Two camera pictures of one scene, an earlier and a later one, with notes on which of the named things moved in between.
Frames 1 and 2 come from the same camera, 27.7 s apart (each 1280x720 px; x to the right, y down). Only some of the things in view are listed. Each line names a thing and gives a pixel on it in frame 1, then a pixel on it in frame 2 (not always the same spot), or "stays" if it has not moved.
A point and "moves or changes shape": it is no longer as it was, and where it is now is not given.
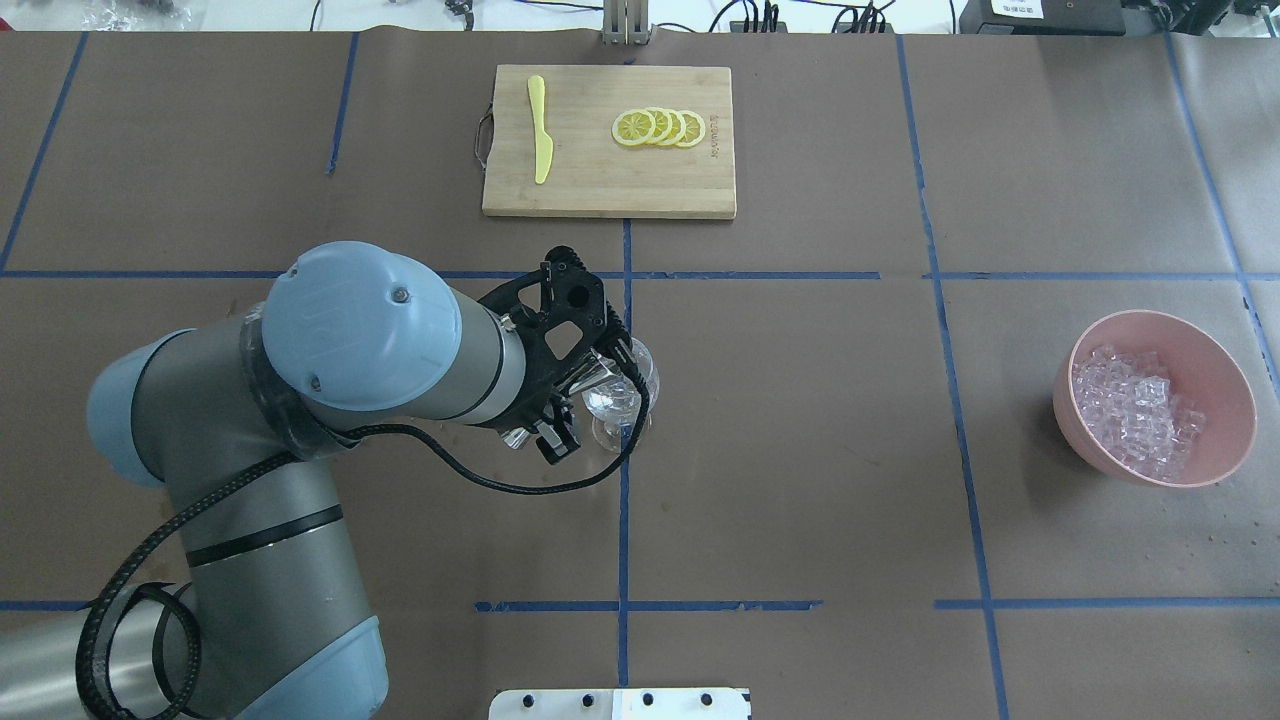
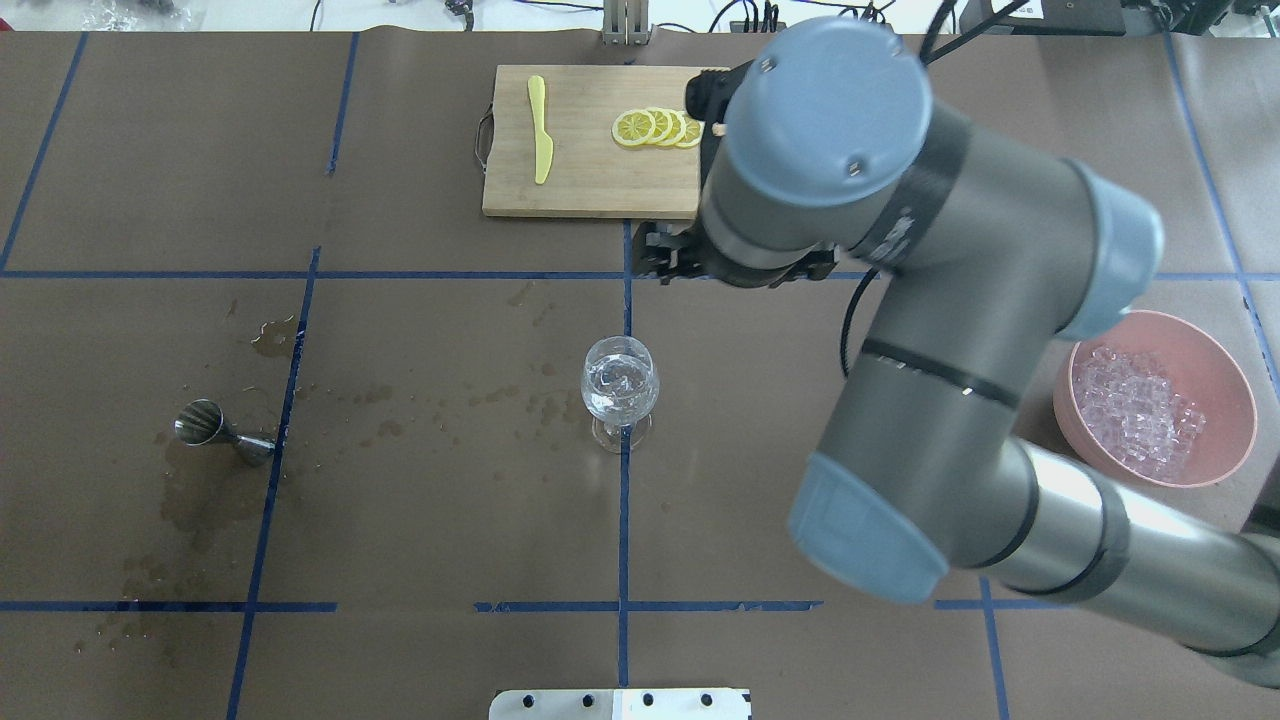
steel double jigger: (588, 371) moves or changes shape
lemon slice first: (634, 127) stays
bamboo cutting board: (605, 141) stays
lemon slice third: (679, 126) stays
